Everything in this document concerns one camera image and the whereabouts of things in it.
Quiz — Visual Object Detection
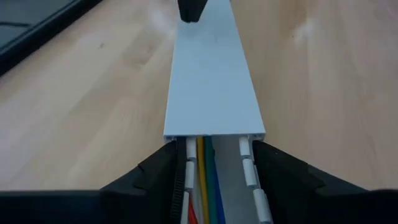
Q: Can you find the white slotted cable duct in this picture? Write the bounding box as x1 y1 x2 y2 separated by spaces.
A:
164 134 275 224

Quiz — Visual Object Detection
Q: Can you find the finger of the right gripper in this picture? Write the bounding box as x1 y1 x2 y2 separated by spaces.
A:
192 0 208 23
177 0 193 23

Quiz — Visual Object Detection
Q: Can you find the white duct cover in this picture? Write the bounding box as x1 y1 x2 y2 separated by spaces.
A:
163 0 266 144

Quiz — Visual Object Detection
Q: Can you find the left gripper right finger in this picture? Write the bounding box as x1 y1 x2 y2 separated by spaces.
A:
252 140 398 224

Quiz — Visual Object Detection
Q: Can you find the red cable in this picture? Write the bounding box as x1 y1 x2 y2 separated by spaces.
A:
187 200 200 224

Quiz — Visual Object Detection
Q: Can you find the multicolour wire bundle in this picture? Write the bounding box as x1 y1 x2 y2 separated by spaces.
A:
203 136 219 224

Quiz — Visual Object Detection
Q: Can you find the white cable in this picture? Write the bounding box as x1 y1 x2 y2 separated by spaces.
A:
190 180 205 224

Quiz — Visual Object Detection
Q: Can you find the black zip tie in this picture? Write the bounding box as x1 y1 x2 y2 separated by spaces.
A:
169 138 188 224

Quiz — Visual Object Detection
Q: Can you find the black aluminium frame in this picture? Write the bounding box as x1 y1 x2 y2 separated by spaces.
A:
0 0 104 77

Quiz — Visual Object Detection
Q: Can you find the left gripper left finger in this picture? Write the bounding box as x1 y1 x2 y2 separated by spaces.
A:
0 139 180 224

